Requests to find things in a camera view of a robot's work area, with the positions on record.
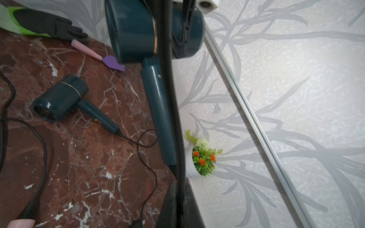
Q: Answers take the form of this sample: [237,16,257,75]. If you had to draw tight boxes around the white pot artificial flowers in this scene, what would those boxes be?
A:
[185,130,223,178]

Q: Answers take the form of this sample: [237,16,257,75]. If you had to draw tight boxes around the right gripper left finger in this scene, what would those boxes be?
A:
[156,183,177,228]

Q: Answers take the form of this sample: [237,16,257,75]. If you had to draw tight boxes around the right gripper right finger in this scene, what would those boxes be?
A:
[183,180,205,228]

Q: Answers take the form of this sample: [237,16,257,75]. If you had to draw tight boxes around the black cord of pink dryer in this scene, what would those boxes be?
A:
[0,69,48,220]

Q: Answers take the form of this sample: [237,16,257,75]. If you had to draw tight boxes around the purple pink spatula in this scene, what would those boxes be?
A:
[71,40,125,72]

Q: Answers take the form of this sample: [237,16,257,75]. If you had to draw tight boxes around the black green work glove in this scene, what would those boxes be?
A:
[1,5,88,43]

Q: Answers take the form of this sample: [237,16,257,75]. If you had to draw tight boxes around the dark green hair dryer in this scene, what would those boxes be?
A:
[32,75,122,136]
[105,1,205,175]

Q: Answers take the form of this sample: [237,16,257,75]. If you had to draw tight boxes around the horizontal aluminium frame bar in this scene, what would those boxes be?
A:
[205,28,316,228]

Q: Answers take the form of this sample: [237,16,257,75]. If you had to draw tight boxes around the pink hair dryer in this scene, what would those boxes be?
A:
[7,219,36,228]

